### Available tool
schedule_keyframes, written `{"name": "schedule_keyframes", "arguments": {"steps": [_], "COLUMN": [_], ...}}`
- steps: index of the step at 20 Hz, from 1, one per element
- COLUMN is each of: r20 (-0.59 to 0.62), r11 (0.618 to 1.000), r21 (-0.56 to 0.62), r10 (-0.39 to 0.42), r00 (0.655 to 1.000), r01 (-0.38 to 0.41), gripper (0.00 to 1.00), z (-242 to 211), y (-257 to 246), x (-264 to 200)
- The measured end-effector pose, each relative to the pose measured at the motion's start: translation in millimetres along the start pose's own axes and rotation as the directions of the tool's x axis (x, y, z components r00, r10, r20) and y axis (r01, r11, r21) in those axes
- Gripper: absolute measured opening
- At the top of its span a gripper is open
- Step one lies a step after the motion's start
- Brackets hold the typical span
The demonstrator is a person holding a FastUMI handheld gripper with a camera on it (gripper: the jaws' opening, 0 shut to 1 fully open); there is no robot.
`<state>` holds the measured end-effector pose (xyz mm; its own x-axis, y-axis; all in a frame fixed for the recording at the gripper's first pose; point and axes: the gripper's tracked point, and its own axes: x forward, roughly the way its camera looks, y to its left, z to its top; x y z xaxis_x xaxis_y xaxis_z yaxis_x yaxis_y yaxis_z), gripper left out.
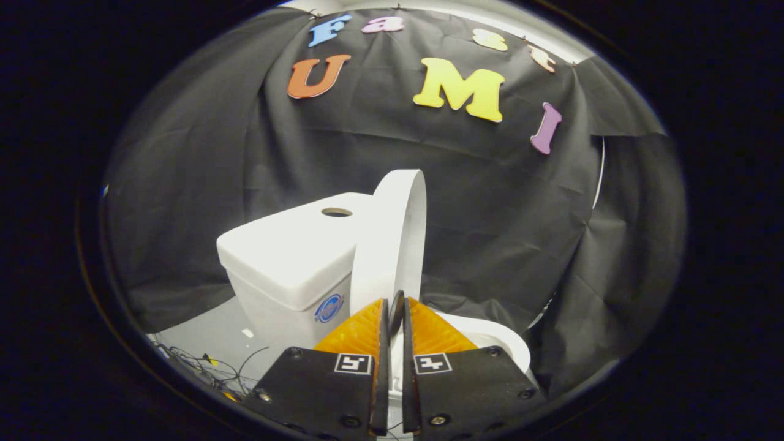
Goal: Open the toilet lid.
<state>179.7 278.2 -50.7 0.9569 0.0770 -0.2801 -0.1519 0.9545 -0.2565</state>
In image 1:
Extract thin black floor cables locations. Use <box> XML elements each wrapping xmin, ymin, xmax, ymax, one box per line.
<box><xmin>152</xmin><ymin>343</ymin><xmax>271</xmax><ymax>400</ymax></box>

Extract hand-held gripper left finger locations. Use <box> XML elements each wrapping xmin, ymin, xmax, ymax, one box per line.
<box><xmin>245</xmin><ymin>298</ymin><xmax>391</xmax><ymax>439</ymax></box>

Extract black backdrop cloth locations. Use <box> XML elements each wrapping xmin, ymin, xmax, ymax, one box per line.
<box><xmin>104</xmin><ymin>6</ymin><xmax>687</xmax><ymax>399</ymax></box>

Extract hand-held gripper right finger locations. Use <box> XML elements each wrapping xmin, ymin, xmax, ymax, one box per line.
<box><xmin>401</xmin><ymin>297</ymin><xmax>546</xmax><ymax>439</ymax></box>

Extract white toilet seat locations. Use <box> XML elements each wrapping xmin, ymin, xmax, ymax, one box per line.
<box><xmin>436</xmin><ymin>311</ymin><xmax>532</xmax><ymax>374</ymax></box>

